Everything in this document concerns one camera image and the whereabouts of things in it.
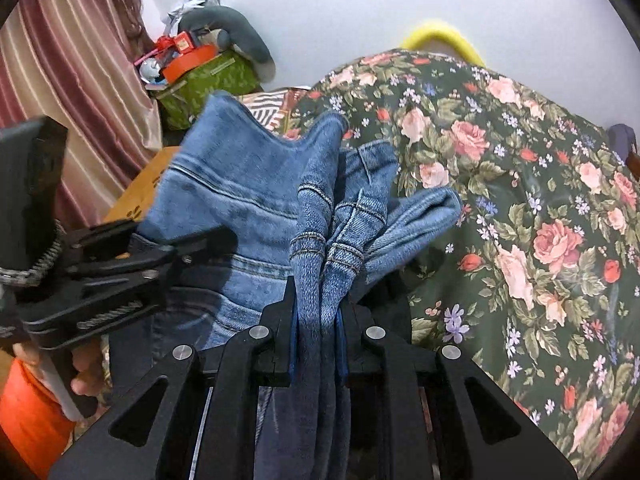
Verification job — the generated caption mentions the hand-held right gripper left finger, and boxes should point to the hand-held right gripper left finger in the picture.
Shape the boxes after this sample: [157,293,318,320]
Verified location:
[50,276,299,480]

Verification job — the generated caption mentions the red toy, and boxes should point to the red toy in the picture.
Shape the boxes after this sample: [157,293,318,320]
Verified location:
[154,32,197,57]

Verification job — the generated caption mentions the striped pink curtain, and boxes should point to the striped pink curtain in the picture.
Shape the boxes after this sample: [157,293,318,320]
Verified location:
[0,0,166,221]

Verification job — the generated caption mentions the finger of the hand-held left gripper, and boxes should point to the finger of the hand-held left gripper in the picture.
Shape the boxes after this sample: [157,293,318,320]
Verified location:
[62,221,239,283]
[20,267,176,352]

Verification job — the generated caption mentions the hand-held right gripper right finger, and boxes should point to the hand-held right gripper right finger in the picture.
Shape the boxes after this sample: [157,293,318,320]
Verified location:
[336,302,578,480]

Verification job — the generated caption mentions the yellow ring cushion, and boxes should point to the yellow ring cushion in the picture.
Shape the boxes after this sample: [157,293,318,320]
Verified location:
[402,20,486,67]

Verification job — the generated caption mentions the black folded cloth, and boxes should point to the black folded cloth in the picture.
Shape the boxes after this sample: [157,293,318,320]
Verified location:
[350,260,446,346]

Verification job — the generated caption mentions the striped patterned cloth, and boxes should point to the striped patterned cloth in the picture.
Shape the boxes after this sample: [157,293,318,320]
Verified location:
[245,87,313,137]

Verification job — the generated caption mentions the green bag with clutter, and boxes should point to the green bag with clutter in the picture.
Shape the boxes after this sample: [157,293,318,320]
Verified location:
[150,50,262,131]

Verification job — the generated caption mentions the person's left hand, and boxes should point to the person's left hand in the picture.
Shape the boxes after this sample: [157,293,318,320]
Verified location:
[12,340,107,403]

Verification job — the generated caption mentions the blue cloth item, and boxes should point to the blue cloth item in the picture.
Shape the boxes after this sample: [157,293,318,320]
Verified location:
[607,124,640,161]

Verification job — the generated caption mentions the floral bedspread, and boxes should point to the floral bedspread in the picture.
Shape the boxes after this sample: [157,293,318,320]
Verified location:
[280,49,640,468]

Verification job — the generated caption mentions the orange round container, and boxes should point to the orange round container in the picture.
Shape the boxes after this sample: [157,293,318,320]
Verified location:
[162,45,222,84]

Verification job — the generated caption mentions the blue denim pants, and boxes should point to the blue denim pants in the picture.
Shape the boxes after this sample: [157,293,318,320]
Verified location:
[135,91,463,480]

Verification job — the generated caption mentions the grey plush toy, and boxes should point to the grey plush toy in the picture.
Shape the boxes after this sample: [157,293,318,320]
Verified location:
[180,6,276,81]

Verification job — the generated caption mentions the silver crumpled bag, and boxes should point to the silver crumpled bag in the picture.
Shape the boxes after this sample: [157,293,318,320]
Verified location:
[167,0,216,26]

